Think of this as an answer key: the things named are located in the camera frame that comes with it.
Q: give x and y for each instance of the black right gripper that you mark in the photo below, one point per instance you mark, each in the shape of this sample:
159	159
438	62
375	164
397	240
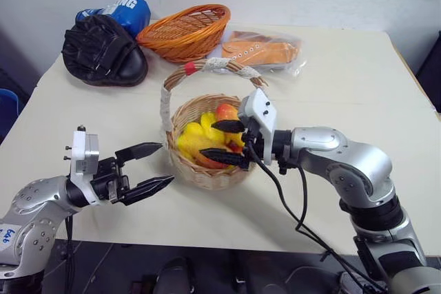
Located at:
254	135

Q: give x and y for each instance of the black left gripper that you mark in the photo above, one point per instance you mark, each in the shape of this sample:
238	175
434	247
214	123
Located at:
105	178

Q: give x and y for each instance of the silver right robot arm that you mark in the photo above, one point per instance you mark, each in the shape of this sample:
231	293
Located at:
351	166

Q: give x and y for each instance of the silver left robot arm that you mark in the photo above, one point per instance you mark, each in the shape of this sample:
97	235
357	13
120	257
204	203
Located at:
32	211

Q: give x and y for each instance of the orange wicker basket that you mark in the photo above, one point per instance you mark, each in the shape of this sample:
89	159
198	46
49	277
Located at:
186	37

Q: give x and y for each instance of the orange red toy fruit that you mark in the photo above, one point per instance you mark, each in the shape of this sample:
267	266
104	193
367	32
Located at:
208	163

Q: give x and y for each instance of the red yellow toy peach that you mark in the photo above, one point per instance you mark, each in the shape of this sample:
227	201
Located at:
226	111

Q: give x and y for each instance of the yellow toy fruit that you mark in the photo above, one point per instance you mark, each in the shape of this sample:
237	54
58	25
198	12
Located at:
193	135

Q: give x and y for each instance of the orange shoe in plastic bag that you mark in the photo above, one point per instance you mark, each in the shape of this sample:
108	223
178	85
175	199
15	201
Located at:
262	51

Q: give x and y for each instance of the dark rounded shape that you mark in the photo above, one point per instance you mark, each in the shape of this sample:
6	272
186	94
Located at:
175	276
310	282

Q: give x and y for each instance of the black leather boxing pad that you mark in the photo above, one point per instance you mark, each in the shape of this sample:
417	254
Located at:
103	53

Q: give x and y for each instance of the blue plastic object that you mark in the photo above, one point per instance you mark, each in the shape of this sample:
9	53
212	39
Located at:
7	111

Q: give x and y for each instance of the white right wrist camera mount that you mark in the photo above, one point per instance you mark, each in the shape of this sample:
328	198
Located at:
263	108

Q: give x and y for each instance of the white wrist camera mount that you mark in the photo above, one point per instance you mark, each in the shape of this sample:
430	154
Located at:
80	142
263	108

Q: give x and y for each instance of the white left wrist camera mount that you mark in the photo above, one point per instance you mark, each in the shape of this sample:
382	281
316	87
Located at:
80	142

